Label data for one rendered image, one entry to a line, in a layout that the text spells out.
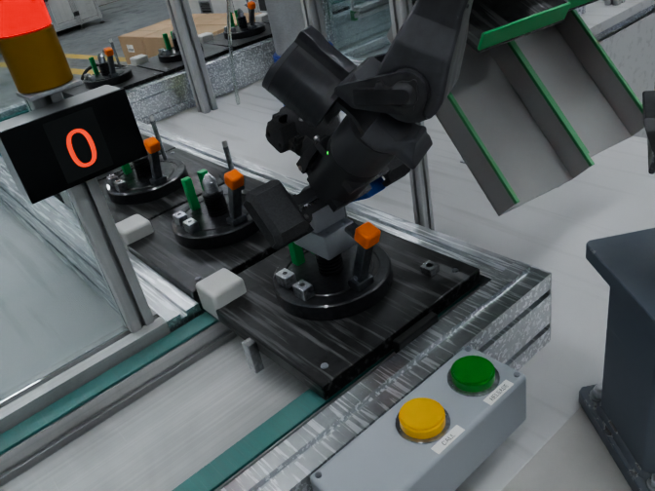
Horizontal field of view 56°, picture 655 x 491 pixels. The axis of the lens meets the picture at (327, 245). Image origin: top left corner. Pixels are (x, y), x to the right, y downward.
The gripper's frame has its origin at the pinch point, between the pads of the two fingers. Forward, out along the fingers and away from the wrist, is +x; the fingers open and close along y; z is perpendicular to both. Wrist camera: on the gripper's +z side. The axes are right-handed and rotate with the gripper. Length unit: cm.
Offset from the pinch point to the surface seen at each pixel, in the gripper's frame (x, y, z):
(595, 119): -1.6, -44.3, -9.4
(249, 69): 98, -65, 66
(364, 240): -5.4, 1.0, -6.7
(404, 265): 3.8, -7.5, -11.1
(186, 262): 22.0, 8.9, 5.9
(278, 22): 57, -53, 54
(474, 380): -9.7, 2.6, -23.2
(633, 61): 63, -167, 2
